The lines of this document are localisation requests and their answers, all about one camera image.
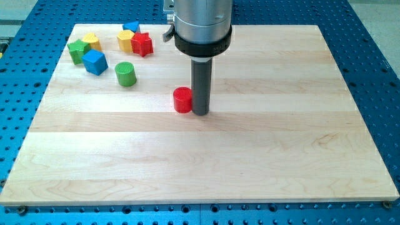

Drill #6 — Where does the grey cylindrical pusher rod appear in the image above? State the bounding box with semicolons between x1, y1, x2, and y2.
191;58;213;116

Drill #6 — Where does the red cylinder block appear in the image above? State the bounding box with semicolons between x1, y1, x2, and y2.
173;87;192;113

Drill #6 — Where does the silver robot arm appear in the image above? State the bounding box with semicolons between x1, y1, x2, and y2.
162;0;233;116

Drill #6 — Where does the red star block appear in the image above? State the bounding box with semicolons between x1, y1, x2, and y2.
131;32;154;57

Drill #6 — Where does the green cylinder block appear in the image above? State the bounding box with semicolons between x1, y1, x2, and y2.
115;62;137;87

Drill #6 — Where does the blue triangle block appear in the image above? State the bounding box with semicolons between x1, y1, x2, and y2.
122;21;140;33

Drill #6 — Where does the yellow hexagon block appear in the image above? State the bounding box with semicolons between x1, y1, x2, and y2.
117;30;135;53

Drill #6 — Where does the light wooden board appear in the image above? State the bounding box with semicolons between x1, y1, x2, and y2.
1;24;399;206

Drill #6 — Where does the blue cube block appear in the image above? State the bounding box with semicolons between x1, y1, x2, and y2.
82;49;108;76

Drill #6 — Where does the yellow heart block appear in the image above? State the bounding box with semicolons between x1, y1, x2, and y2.
82;32;102;51

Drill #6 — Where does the green star block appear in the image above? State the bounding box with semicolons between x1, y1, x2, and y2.
67;39;91;65

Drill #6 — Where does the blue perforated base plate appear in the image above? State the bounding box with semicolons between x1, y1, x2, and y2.
1;1;399;224

